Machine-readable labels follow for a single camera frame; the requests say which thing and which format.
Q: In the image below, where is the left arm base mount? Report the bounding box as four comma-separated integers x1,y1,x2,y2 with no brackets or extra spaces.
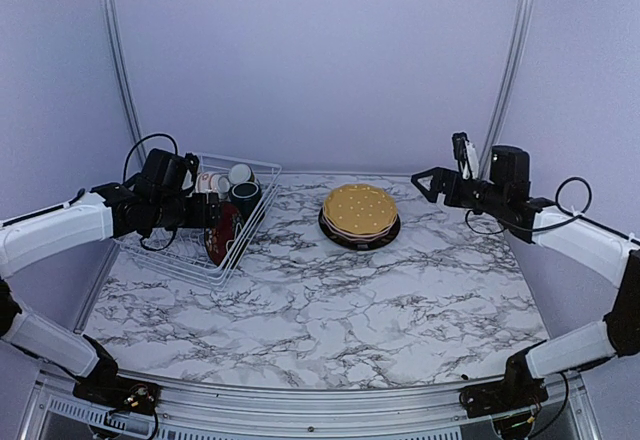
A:
73,376,160,416

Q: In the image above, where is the aluminium front rail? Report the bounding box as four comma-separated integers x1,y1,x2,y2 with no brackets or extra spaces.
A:
17,367,601,439

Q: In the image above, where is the black rimmed cream plate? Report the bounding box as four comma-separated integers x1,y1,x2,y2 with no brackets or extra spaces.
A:
318,211,401,251

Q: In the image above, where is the dark red floral plate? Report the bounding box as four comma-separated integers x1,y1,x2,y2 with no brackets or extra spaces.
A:
204,202,244,266

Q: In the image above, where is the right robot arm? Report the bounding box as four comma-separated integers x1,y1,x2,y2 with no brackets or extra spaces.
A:
411,135,639,408

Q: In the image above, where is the white red patterned bowl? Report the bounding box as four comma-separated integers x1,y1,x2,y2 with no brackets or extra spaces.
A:
195,171,231,198

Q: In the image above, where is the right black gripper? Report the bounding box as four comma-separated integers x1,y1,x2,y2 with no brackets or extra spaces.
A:
412,166,508,216

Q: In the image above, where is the pink bear plate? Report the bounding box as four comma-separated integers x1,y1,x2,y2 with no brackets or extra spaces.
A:
319,213,400,241

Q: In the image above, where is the cream brown cup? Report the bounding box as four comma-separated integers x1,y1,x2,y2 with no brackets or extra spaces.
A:
227,163,255,186

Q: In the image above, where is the white wire dish rack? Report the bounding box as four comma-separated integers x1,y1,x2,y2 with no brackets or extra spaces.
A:
116,153,282,290

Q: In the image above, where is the yellow polka dot plate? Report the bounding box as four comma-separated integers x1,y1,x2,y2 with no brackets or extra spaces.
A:
322,183,399,234

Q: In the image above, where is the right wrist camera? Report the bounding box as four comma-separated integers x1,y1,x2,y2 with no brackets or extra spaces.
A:
452,132,480,180

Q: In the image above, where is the mauve polka dot plate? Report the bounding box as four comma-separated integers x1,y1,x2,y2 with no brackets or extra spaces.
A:
320,218,401,243

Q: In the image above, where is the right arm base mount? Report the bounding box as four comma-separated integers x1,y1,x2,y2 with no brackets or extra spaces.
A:
459,379,549,418

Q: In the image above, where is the dark green mug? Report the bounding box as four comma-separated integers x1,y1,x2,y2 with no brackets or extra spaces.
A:
229,181,262,222

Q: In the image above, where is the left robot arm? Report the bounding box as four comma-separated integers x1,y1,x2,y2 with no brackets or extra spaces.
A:
1,149,221,405

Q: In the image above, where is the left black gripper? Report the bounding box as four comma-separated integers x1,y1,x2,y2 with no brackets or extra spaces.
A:
151,190,222,228

